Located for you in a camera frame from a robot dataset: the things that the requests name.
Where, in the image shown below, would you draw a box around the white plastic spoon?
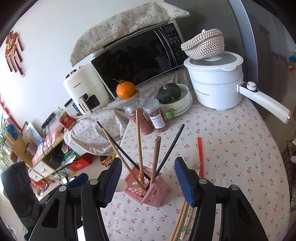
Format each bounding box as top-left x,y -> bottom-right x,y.
115,180 -> 128,193

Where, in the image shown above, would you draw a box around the clear plastic container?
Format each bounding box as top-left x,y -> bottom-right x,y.
63,98 -> 81,116

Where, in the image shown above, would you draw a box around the white pot green handle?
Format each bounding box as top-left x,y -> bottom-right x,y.
159,83 -> 193,120

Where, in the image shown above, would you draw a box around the power strip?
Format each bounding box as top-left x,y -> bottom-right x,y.
42,107 -> 63,129

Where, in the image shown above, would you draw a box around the floral cloth cover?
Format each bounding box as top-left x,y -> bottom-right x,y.
69,0 -> 190,67

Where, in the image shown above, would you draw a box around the green houseplant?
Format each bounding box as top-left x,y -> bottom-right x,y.
0,113 -> 10,163

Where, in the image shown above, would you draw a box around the printed cardboard box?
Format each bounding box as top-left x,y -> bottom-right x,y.
100,155 -> 117,167

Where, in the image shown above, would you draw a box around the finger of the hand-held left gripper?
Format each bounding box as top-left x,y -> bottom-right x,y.
40,173 -> 89,205

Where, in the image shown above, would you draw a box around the framed picture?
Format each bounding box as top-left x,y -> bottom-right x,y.
22,122 -> 43,149

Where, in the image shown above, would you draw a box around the pink cloth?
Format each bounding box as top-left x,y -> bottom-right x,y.
32,132 -> 64,160

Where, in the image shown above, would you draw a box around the wooden chopstick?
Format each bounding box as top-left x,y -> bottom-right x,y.
169,201 -> 186,241
150,138 -> 159,187
103,129 -> 147,193
173,204 -> 188,241
135,110 -> 145,184
151,136 -> 162,186

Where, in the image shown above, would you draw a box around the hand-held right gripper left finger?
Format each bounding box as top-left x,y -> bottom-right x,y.
29,157 -> 123,241

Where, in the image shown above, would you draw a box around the green plastic bag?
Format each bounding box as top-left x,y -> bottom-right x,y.
62,149 -> 77,163

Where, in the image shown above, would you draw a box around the cream air fryer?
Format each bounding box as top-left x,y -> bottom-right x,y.
63,64 -> 111,115

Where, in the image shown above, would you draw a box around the blue toy figure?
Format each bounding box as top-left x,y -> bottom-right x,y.
6,124 -> 19,141

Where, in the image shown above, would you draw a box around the small floral table cover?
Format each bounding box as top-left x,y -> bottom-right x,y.
63,100 -> 130,156

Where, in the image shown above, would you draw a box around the jar of red berries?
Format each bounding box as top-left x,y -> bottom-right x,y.
123,97 -> 154,135

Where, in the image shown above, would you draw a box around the red label tea box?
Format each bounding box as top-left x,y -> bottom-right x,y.
57,111 -> 77,130

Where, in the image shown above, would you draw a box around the black microwave oven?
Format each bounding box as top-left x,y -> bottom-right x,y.
90,20 -> 185,99

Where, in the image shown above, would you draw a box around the red plastic spoon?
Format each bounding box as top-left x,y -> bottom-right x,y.
196,137 -> 204,177

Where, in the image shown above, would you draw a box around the green pumpkin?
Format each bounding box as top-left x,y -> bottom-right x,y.
154,83 -> 182,105

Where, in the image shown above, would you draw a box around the pink perforated basket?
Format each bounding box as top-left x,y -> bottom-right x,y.
124,162 -> 171,207

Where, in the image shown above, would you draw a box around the black chopstick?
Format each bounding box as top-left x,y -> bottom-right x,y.
96,121 -> 152,183
155,124 -> 185,179

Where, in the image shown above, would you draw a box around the wooden shelf unit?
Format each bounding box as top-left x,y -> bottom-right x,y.
6,132 -> 67,183

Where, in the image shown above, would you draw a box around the white electric pot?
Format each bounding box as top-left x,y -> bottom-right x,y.
184,51 -> 292,126

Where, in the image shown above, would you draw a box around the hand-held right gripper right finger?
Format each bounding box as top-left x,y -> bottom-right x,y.
174,156 -> 263,241

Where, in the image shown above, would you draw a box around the red wall decoration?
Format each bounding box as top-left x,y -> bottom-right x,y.
0,100 -> 16,123

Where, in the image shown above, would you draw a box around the paper-wrapped chopsticks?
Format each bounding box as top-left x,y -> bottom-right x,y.
180,162 -> 201,240

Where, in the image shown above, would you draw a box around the labelled jar of dried fruit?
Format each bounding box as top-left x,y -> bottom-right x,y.
143,98 -> 169,133

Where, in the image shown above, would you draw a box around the woven rope basket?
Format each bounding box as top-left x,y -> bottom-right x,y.
181,28 -> 225,60

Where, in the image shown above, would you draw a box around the grey refrigerator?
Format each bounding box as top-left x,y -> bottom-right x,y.
227,0 -> 296,98

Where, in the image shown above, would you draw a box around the orange with stem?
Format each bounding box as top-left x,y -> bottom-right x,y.
112,78 -> 136,99

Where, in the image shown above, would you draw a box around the red knot wall ornament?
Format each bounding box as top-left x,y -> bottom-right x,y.
5,31 -> 25,78

